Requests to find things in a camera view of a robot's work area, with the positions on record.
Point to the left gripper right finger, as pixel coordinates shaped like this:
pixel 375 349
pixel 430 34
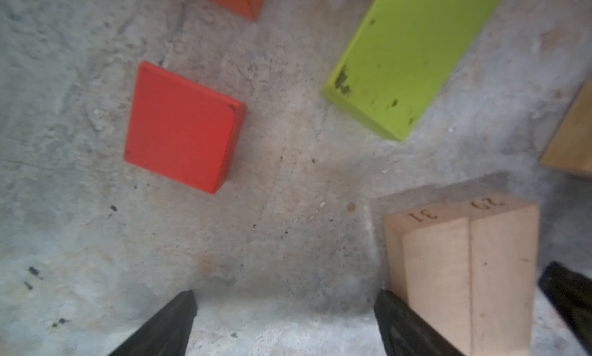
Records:
pixel 405 333

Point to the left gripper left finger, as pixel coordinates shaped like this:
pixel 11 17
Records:
pixel 166 333

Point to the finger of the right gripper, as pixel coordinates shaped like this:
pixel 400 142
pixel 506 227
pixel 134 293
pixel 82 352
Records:
pixel 570 294

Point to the natural wood block 31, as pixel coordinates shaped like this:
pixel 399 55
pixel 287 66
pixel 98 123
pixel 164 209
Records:
pixel 429 265

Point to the natural wood block 29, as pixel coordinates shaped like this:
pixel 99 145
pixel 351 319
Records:
pixel 504 236

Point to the small ridged natural block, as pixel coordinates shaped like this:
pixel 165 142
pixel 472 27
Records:
pixel 570 147

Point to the red square block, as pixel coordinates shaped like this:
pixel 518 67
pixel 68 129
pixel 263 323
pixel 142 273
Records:
pixel 182 130

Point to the lime green rectangular block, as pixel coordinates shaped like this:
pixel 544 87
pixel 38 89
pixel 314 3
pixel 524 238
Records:
pixel 399 58

